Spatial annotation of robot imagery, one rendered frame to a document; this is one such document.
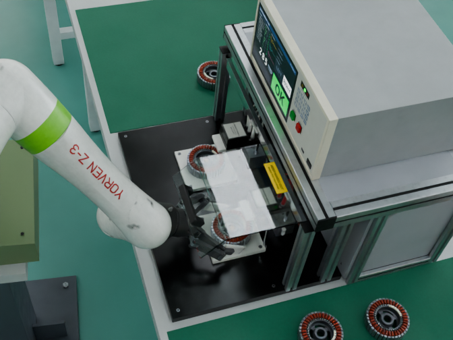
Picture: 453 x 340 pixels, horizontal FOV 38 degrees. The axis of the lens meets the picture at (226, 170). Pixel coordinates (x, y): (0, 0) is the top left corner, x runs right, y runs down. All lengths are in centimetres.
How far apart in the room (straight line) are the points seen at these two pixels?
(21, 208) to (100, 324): 86
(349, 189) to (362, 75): 26
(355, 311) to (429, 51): 69
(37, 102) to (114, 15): 123
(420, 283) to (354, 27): 73
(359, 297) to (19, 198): 94
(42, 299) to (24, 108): 142
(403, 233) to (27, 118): 97
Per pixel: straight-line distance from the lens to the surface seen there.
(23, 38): 360
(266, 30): 167
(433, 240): 187
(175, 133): 206
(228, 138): 185
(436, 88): 155
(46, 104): 132
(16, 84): 129
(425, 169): 166
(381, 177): 160
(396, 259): 187
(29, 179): 187
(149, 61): 231
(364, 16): 168
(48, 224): 281
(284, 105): 162
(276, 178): 160
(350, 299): 183
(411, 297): 188
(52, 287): 264
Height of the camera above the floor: 231
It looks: 51 degrees down
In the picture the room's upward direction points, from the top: 8 degrees clockwise
